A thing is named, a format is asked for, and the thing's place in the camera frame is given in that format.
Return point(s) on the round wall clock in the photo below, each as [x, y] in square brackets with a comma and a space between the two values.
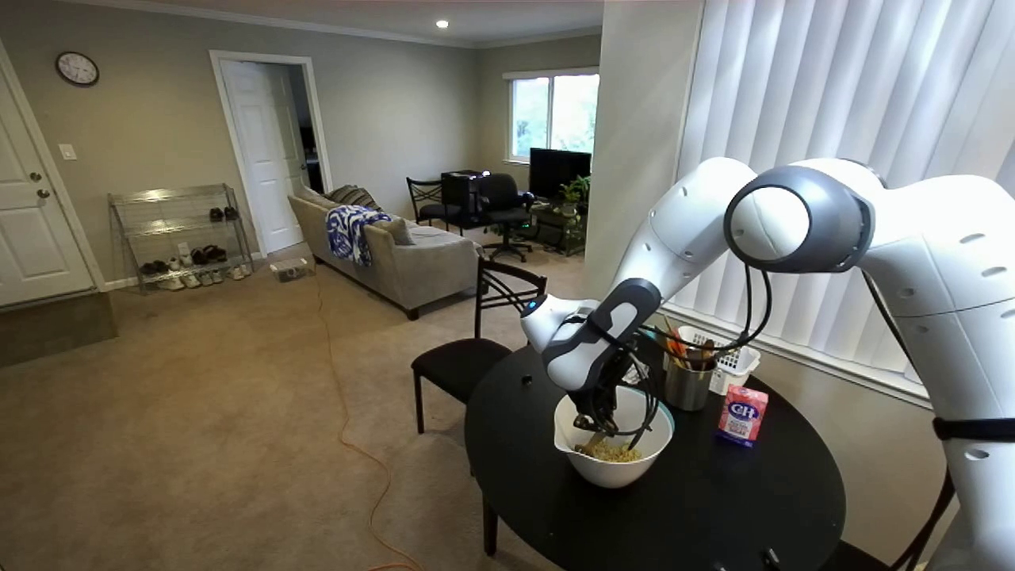
[77, 67]

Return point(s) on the glass shoe shelf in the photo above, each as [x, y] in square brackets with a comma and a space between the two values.
[183, 234]

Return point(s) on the black office chair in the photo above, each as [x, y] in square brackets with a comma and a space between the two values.
[509, 209]

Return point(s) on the white plastic basket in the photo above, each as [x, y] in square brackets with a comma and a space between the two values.
[732, 369]

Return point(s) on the beige sofa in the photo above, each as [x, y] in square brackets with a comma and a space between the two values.
[407, 264]

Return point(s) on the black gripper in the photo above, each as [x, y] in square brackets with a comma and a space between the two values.
[598, 398]

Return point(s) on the black metal chair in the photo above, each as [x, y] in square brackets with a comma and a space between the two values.
[461, 366]

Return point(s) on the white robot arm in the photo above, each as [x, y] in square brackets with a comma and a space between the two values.
[938, 259]

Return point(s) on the white bowl with blue band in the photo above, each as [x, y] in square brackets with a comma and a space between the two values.
[641, 419]

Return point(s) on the pink sugar carton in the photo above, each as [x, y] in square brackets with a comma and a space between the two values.
[741, 415]

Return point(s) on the blue white throw blanket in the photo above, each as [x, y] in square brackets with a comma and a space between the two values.
[348, 225]

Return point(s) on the white vertical blinds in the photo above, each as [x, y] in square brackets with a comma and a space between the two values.
[914, 91]

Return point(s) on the white front door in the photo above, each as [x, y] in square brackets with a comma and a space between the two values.
[38, 251]

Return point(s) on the black television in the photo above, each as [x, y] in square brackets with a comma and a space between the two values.
[554, 170]

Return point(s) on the yellow noodles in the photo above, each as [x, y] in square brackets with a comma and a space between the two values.
[614, 451]

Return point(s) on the steel utensil holder cup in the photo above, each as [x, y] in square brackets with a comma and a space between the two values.
[686, 384]

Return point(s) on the round black table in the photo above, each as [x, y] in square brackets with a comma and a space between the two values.
[701, 504]

